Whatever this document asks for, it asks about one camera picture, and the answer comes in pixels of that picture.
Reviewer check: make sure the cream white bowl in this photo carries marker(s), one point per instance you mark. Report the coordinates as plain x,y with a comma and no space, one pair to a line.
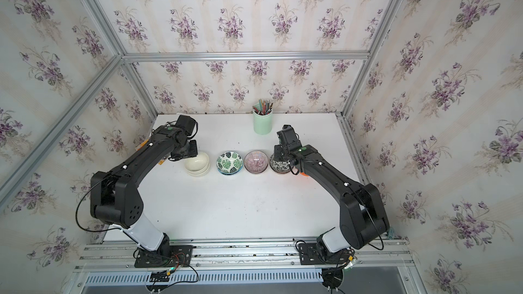
197,166

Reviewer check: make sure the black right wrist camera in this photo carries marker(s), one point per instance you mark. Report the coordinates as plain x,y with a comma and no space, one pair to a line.
288,138

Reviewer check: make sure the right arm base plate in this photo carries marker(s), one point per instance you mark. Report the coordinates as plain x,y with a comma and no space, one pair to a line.
317,254

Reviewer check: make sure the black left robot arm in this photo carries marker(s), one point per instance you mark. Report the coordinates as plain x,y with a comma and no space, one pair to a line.
114,195

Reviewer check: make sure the green leaf pattern bowl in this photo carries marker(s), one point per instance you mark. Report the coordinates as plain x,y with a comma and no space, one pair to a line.
229,163

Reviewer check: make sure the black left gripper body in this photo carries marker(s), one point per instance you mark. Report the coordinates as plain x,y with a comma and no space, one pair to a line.
191,151

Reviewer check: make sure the purple striped bowl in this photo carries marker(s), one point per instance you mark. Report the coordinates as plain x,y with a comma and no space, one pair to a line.
256,162

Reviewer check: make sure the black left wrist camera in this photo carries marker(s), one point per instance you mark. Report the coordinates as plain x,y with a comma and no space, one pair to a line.
188,125

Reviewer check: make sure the coloured pencils bundle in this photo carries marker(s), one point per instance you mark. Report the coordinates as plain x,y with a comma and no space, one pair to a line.
263,107

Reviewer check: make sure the black white floral bowl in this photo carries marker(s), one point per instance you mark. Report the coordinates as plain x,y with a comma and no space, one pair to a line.
280,167

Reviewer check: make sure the mint green pencil cup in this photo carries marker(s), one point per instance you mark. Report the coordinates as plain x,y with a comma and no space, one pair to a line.
262,123

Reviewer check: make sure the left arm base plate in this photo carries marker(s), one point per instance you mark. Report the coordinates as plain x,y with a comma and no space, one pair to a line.
177,256

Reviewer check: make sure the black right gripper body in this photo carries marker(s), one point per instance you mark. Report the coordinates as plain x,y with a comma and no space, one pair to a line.
280,154

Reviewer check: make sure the yellow illustrated children's book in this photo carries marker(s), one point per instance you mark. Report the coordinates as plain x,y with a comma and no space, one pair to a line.
154,149

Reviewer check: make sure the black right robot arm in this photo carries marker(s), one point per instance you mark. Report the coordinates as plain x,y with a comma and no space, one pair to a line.
362,215

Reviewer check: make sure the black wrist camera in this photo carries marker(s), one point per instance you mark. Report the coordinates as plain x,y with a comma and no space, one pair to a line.
288,138
188,125

